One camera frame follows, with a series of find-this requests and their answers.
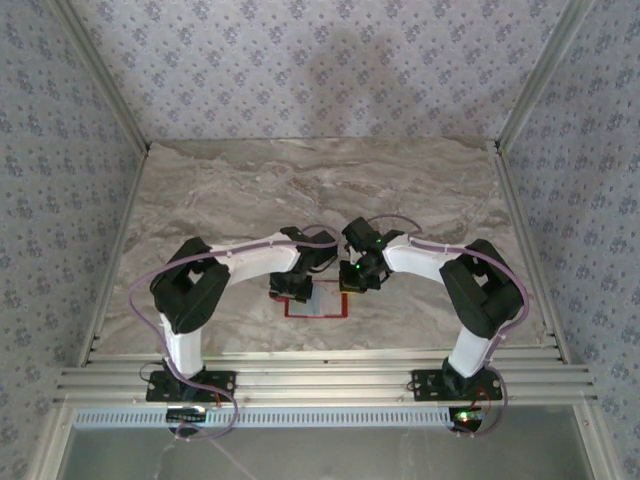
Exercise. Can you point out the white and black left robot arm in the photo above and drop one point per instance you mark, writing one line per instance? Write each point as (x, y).
(250, 260)

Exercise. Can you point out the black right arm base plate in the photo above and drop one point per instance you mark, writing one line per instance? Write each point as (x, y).
(427, 385)

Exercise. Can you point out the grey metal sheet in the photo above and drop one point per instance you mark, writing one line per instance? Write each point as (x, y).
(325, 455)

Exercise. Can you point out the aluminium corner post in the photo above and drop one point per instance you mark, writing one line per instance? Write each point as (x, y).
(102, 75)
(542, 75)

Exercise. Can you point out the red card holder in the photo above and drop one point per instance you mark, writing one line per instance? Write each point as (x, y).
(344, 306)

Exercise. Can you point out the aluminium side rail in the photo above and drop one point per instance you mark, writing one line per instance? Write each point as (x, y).
(118, 250)
(517, 210)

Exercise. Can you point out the aluminium rail frame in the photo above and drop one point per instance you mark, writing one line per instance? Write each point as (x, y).
(325, 385)

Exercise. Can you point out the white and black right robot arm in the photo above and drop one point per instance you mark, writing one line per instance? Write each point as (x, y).
(415, 257)

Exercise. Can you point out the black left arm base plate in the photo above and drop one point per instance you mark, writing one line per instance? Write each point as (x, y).
(225, 385)

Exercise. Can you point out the grey credit card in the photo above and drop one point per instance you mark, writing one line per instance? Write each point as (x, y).
(320, 302)

